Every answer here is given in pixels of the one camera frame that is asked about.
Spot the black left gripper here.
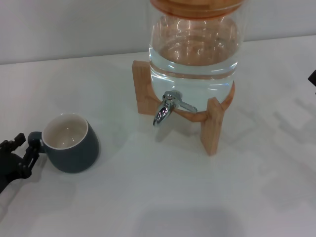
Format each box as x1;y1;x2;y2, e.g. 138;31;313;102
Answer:
0;132;45;195

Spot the dark grey ceramic cup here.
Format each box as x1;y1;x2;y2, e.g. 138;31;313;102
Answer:
27;113;101;174

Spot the chrome faucet tap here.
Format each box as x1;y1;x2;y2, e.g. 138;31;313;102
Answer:
152;90;198;128

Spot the glass water dispenser jar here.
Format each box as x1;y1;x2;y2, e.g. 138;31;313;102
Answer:
148;0;247;106

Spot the wooden dispenser stand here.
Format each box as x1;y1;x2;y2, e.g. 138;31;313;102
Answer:
131;60;237;157

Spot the round wooden jar lid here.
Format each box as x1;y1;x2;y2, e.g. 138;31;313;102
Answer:
150;0;241;19

